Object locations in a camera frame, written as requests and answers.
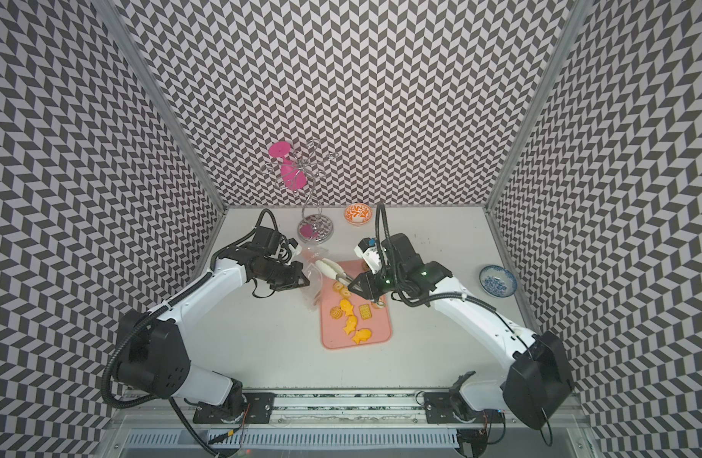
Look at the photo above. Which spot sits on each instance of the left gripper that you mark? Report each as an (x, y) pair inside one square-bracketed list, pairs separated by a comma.
[(295, 280)]

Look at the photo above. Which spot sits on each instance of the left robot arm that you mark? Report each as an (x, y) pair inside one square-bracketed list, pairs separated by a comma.
[(151, 361)]

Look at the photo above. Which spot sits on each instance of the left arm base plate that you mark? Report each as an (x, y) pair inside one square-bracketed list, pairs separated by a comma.
[(248, 407)]

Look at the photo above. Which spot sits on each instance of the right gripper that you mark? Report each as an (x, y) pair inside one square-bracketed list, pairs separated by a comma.
[(367, 281)]

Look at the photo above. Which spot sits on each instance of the aluminium front rail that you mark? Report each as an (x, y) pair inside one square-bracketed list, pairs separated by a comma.
[(346, 408)]

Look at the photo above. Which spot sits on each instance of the metal tongs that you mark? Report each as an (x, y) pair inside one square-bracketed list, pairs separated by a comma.
[(333, 270)]

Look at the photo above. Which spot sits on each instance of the orange patterned small bowl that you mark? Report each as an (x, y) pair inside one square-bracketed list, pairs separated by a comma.
[(358, 214)]

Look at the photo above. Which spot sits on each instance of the clear resealable bag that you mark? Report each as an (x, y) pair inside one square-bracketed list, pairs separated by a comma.
[(309, 256)]

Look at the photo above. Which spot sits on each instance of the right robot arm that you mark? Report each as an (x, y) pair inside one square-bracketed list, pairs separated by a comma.
[(536, 375)]

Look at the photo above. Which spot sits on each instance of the pink ornament on stand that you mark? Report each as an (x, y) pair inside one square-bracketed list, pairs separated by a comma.
[(291, 174)]

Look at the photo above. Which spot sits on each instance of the yellow fish cookie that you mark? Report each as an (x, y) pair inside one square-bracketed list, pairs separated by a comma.
[(350, 325), (362, 336)]

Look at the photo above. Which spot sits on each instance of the rectangular cracker cookie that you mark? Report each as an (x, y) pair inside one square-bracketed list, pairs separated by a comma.
[(365, 312)]

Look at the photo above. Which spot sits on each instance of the blue white porcelain bowl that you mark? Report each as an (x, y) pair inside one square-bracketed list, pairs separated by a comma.
[(498, 281)]

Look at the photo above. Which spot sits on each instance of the yellow fish cookie lower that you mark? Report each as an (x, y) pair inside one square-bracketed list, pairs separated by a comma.
[(362, 336)]

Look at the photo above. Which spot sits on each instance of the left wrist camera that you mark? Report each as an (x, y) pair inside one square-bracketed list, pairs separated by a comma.
[(289, 249)]

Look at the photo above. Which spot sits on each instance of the round waffle cookie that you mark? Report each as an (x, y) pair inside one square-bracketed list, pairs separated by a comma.
[(336, 313)]

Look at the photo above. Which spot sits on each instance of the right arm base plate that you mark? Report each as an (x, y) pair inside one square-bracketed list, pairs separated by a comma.
[(454, 407)]

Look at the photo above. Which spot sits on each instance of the pink plastic tray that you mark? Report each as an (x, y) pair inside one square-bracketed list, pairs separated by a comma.
[(333, 336)]

